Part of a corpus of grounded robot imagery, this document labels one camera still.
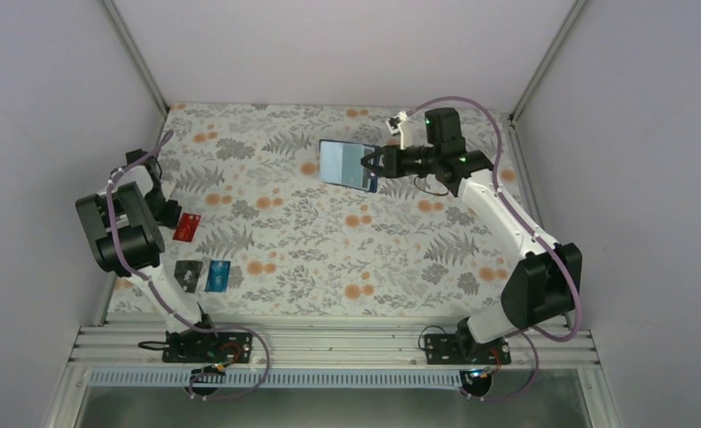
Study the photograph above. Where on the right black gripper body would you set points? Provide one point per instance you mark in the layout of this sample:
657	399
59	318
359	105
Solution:
388	161

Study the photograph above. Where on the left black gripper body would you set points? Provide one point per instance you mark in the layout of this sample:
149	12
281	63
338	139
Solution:
165	211

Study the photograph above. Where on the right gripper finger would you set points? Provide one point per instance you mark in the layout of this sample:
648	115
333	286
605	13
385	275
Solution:
371	157
373	173

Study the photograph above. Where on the red credit card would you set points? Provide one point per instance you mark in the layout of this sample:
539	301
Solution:
187	227

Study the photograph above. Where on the blue leather card holder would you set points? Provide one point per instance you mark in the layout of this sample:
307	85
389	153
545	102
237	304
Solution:
340	164

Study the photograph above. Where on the black credit card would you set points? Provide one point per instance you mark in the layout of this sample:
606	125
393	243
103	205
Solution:
188	272

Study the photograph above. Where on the blue credit card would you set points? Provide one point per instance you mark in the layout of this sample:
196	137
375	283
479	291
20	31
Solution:
218	276

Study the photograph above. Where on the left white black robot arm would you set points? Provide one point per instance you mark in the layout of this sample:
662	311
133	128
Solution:
122	224

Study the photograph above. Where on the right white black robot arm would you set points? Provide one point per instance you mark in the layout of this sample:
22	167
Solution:
545	282

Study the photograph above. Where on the floral patterned table mat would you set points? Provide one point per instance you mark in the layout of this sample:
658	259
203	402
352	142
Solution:
298	246

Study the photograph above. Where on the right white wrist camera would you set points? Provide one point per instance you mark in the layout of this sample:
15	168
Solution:
399	126

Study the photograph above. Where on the aluminium rail frame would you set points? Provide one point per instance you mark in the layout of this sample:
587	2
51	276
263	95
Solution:
320	342

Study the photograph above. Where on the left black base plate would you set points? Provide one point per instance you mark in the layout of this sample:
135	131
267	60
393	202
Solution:
207	348

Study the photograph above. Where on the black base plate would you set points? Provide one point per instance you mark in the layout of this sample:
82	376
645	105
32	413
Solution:
453	349
207	348

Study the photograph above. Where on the slotted cable duct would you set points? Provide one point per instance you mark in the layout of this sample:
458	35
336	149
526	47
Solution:
285	378

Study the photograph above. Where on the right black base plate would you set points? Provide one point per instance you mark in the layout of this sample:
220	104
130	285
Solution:
453	349

